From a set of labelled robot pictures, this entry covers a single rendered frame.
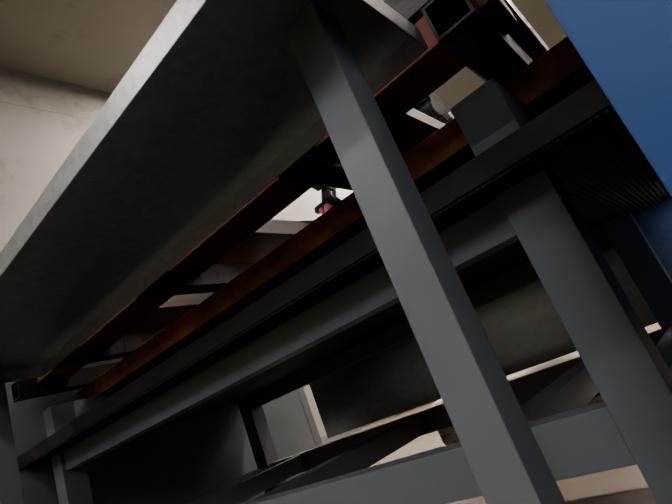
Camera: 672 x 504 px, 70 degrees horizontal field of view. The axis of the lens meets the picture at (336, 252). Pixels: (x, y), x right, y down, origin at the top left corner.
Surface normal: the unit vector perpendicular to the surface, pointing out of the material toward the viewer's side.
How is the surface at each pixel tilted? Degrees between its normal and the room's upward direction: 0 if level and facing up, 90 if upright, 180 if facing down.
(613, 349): 90
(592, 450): 90
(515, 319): 90
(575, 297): 90
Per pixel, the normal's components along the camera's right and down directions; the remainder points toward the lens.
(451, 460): -0.62, 0.00
